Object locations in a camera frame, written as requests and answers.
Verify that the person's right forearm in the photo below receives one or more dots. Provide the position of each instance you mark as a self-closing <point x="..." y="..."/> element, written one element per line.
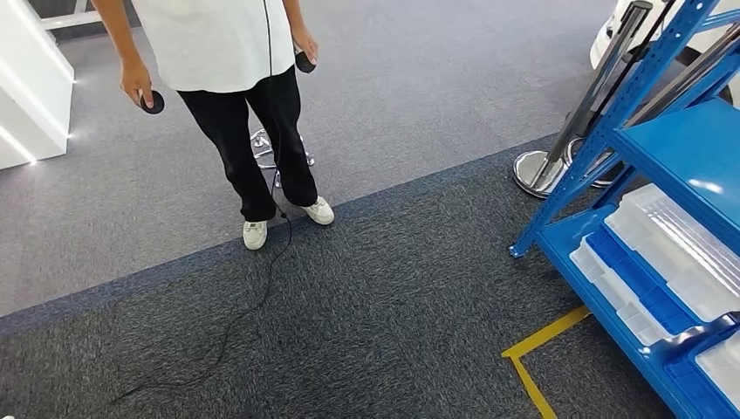
<point x="118" y="29"/>

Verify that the white car red stripe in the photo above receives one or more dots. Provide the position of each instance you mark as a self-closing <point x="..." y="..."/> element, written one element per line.
<point x="604" y="40"/>

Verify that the person's left white sneaker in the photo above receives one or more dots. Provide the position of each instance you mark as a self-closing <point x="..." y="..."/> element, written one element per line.
<point x="319" y="210"/>

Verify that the person's left forearm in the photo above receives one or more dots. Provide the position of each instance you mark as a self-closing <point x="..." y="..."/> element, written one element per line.
<point x="292" y="14"/>

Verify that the round black handheld controller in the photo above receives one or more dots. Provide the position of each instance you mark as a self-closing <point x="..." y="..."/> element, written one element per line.
<point x="303" y="63"/>
<point x="155" y="103"/>

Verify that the person's left hand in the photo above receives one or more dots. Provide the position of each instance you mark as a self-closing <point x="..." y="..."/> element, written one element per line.
<point x="306" y="43"/>

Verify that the blue metal shelf rack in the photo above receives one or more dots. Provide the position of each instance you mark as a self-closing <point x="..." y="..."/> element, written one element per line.
<point x="682" y="150"/>

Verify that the person's white sneaker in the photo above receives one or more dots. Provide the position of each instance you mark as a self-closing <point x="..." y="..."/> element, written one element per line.
<point x="255" y="234"/>
<point x="319" y="210"/>

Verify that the chrome stool base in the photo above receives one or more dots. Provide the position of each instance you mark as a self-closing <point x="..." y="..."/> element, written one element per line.
<point x="263" y="150"/>

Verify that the blue plastic storage bin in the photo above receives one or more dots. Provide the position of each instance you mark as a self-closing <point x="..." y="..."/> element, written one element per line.
<point x="636" y="277"/>
<point x="694" y="387"/>

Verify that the person's right hand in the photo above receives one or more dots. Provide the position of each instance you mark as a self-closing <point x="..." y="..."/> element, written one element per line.
<point x="136" y="81"/>

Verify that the person's right white sneaker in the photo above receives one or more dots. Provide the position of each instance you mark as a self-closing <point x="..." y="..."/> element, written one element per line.
<point x="255" y="234"/>

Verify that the white lit display plinth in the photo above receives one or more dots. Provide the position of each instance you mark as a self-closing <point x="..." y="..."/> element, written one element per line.
<point x="29" y="87"/>

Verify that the person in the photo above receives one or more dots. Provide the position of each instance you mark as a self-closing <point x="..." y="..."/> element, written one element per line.
<point x="219" y="52"/>

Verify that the white table frame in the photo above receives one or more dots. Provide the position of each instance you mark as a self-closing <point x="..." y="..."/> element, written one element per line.
<point x="69" y="20"/>

